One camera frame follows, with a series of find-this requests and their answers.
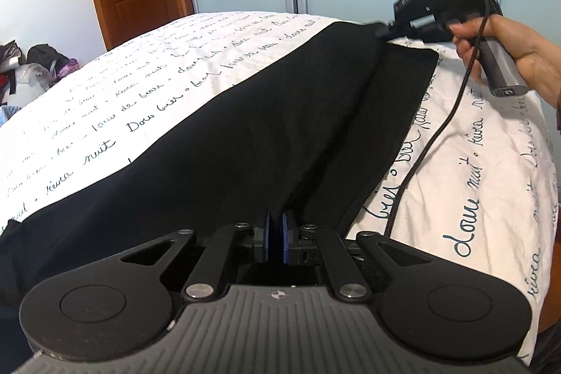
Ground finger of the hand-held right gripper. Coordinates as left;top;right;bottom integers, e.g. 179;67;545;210
374;20;455;42

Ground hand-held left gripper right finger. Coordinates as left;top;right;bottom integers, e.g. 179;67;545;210
280;213;433;301

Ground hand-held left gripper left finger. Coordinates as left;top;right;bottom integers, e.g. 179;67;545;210
120;213;275;300

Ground black pants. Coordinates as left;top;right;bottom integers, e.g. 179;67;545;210
0;21;441;357

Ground person's right hand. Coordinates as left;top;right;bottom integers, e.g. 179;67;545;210
451;15;561;112

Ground white script-printed bedspread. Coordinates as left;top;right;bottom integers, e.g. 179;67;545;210
0;10;561;371

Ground purple cloth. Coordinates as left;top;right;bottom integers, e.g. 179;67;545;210
56;57;80;77

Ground clear plastic bag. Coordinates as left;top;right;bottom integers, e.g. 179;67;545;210
14;63;54;89

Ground black backpack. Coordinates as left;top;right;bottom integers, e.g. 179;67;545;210
27;43;71;69

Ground pile of clothes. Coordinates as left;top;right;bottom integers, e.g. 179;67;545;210
0;41;27;105

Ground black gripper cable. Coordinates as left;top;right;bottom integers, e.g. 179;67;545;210
380;15;490;237

